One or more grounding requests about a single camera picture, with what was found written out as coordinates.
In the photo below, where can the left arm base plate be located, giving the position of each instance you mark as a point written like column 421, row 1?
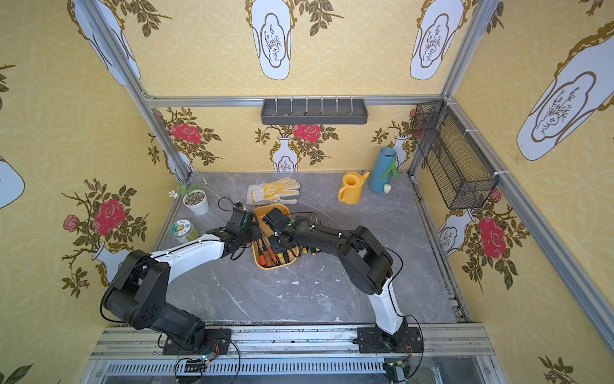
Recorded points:
column 211, row 340

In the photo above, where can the grey wall shelf rack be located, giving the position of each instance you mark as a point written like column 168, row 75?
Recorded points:
column 317, row 111

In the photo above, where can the yellow plastic storage box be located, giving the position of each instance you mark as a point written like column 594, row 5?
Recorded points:
column 280, row 260

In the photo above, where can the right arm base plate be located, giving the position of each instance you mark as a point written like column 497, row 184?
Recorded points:
column 373, row 340

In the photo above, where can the yellow white work glove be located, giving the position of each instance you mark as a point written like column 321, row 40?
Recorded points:
column 284, row 191

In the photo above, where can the white potted succulent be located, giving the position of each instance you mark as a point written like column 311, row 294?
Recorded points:
column 192, row 197

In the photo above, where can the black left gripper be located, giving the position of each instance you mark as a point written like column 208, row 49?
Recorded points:
column 254, row 231

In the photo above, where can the green tape roll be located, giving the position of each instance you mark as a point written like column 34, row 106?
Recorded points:
column 183, row 231

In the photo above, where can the black wire mesh basket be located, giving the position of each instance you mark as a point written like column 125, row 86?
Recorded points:
column 461, row 171

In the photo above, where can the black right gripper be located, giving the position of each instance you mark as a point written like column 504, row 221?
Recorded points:
column 277, row 240

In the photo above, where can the yellow watering can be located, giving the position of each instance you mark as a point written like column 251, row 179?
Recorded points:
column 352, row 187

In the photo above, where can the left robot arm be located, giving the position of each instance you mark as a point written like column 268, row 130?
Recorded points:
column 137, row 295

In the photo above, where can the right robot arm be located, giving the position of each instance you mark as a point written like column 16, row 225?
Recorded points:
column 366, row 261

